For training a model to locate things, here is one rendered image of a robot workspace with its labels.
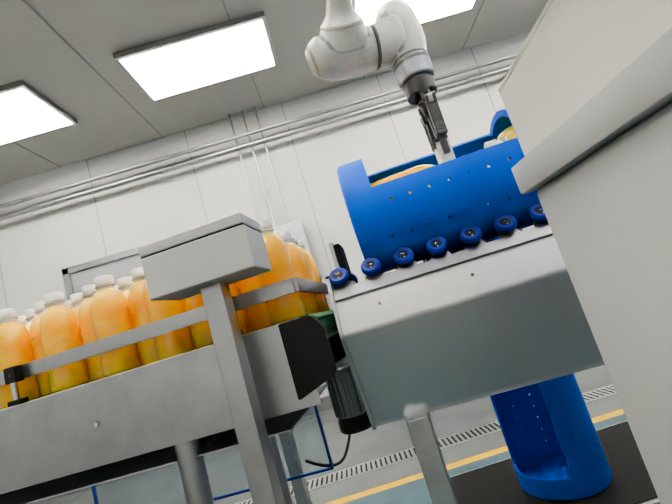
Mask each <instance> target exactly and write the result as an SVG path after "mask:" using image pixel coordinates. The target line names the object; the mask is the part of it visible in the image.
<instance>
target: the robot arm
mask: <svg viewBox="0 0 672 504"><path fill-rule="evenodd" d="M320 30H321V32H320V34H319V36H316V37H314V38H312V40H311V41H310V42H309V44H308V45H307V49H306V51H305V56H306V59H307V62H308V65H309V68H310V70H311V72H312V74H313V75H314V76H316V77H318V78H321V79H323V80H329V81H335V80H344V79H350V78H355V77H359V76H362V75H365V74H367V73H369V72H372V71H375V70H380V69H390V70H392V69H393V72H394V75H395V76H396V79H397V82H398V85H399V88H400V89H401V90H402V91H404V93H405V95H406V98H407V101H408V103H409V104H411V105H418V106H419V109H418V113H419V116H421V119H420V122H421V123H422V125H423V128H424V130H425V133H426V136H427V138H428V141H429V143H430V146H431V149H432V152H434V153H435V155H436V158H437V161H438V164H441V163H444V162H447V161H449V160H452V159H455V158H456V157H455V154H454V152H453V149H452V147H451V144H450V141H449V139H448V135H447V133H448V129H447V127H446V124H445V121H444V118H443V115H442V113H441V110H440V107H439V104H438V101H437V98H436V93H437V91H438V88H437V85H436V82H435V79H434V71H435V70H434V68H433V66H432V63H431V60H430V56H429V54H428V52H427V44H426V38H425V35H424V32H423V29H422V27H421V24H420V22H419V20H418V18H417V16H416V15H415V13H414V11H413V10H412V8H411V7H410V6H409V5H408V4H407V3H406V2H405V1H403V0H390V1H388V2H386V3H385V4H383V5H382V6H381V8H380V9H379V11H378V13H377V16H376V20H375V23H373V24H371V25H367V26H366V25H365V24H364V21H363V18H362V17H361V16H359V15H358V14H357V13H356V12H355V10H354V8H353V5H352V1H351V0H326V16H325V19H324V22H323V23H322V25H321V26H320Z"/></svg>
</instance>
